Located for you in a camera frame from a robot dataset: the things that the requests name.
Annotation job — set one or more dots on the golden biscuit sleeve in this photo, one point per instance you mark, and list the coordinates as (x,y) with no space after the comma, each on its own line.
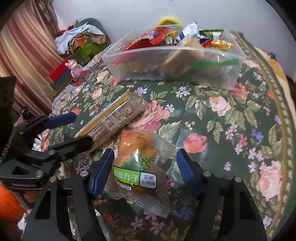
(111,120)

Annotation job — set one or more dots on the dark box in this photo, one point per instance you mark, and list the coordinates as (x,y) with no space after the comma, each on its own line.
(62,81)

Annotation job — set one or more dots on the clear plastic container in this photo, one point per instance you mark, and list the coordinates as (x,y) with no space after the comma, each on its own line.
(148,67)

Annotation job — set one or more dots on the red box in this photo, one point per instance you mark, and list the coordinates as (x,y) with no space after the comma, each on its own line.
(59,69)

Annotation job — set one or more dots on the pinkish biscuit sleeve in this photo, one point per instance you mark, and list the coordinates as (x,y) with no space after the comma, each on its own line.
(179,59)

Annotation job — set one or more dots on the grey chair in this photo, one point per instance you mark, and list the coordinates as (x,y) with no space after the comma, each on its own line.
(92,23)

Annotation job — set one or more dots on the orange snack packet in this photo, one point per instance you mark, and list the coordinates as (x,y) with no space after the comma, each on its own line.
(219,44)

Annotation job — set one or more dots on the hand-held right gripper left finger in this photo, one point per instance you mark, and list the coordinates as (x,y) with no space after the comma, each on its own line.
(103,171)

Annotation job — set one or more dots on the red chip bag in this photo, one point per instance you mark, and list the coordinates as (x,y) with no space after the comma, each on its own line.
(148,37)

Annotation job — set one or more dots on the small yellow snack packet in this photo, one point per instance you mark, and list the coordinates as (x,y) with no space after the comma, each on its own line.
(170,38)

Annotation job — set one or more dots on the pink toy figure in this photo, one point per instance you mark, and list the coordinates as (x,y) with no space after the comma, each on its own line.
(74,69)

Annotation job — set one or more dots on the blue and white snack bag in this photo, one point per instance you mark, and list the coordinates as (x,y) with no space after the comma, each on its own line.
(189,30)

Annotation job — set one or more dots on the bright green snack packet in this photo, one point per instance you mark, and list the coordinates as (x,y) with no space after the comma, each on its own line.
(208,34)

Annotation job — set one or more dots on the pile of clothes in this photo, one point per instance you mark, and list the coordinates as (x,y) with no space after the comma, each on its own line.
(76,39)

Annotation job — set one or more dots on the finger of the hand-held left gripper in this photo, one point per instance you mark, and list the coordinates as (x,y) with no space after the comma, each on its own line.
(74,144)
(60,121)

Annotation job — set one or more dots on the long green snack packet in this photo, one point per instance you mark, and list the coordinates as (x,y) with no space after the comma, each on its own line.
(214,63)

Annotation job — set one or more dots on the ball snack packet green label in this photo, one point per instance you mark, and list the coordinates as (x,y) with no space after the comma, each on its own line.
(138,171)

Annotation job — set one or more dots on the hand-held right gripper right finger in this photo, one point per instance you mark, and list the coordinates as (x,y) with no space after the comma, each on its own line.
(186,173)

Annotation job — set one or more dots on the floral blanket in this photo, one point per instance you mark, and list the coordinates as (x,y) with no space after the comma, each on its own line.
(219,139)

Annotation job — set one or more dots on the striped brown curtain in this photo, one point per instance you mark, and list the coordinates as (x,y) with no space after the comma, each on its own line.
(25,53)

